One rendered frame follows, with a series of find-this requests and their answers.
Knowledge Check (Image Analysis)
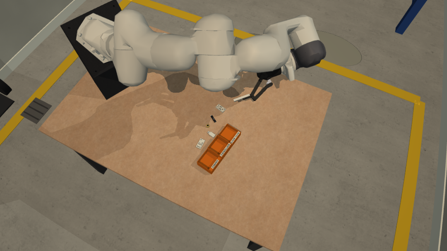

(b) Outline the white domino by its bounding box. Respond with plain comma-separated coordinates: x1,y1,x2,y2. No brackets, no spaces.
196,139,205,149
216,104,226,113

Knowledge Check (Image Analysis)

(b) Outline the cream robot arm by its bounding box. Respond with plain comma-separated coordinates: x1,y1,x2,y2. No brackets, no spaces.
76,10,326,92

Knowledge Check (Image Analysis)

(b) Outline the orange three-compartment bin rack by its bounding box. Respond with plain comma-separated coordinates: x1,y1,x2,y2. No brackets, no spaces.
197,124,241,174

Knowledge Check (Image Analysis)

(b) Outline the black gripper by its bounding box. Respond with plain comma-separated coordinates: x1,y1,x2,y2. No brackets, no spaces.
234,68,281,102

